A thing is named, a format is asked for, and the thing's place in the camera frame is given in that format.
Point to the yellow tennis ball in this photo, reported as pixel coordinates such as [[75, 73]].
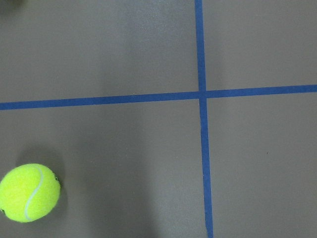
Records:
[[29, 192]]

